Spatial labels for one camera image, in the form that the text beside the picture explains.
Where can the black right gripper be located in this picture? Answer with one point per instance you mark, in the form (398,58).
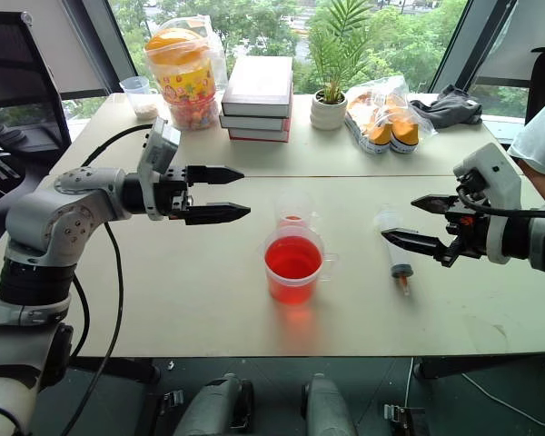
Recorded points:
(470,227)

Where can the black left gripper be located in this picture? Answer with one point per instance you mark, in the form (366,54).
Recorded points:
(175,193)

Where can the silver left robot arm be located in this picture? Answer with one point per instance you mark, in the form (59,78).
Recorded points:
(50,218)

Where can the clear plastic syringe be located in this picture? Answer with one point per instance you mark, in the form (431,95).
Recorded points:
(399,263)

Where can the small clear plastic cup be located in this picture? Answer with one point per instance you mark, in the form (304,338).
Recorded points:
(295,209)

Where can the cup of red liquid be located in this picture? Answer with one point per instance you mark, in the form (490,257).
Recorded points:
(293,272)

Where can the clear measuring cup white contents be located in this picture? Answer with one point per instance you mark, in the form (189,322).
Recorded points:
(141,97)

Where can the red-edged book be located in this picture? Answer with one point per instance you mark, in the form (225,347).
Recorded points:
(259,135)

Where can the dark-spined book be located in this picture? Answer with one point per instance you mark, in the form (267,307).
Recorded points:
(254,122)

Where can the bagged candy jar orange lid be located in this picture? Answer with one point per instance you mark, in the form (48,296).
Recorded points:
(188,86)

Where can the bag with orange bottles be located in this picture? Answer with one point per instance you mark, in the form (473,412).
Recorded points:
(383,118)

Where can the grey crumpled cloth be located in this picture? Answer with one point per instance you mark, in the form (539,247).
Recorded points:
(449,109)

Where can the thick white-covered book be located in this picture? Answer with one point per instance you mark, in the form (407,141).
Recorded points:
(261,84)

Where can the green plant in white pot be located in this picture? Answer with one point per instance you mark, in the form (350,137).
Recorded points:
(329,109)

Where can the person's light shirt sleeve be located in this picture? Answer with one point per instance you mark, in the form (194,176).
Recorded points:
(542,136)

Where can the grey rounded shape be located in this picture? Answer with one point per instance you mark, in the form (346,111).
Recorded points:
(213,409)
(324,409)

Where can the black mesh office chair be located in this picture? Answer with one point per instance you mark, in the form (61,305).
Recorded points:
(13,77)

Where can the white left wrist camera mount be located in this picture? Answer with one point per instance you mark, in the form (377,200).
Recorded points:
(160,143)

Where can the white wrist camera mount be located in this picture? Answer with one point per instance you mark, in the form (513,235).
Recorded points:
(160,143)
(499,175)

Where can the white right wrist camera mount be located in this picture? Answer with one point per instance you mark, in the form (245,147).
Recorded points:
(499,175)

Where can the black table frame bar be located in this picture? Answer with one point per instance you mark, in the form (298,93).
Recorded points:
(481,365)
(122,367)

